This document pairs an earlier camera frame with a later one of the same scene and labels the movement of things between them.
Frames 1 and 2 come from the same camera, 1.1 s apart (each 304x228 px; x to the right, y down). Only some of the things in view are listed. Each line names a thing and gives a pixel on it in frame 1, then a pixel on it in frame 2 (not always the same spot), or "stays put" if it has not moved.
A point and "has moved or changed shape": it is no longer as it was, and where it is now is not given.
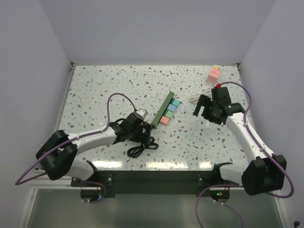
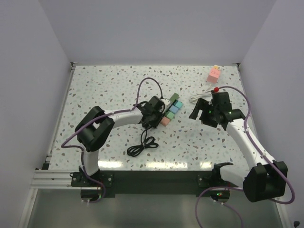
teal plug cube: (175, 101) has moved or changed shape
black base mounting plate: (153, 183) stays put
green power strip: (161, 111) has moved or changed shape
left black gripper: (143, 137) to (155, 124)
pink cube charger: (214, 74) stays put
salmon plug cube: (164, 120) stays put
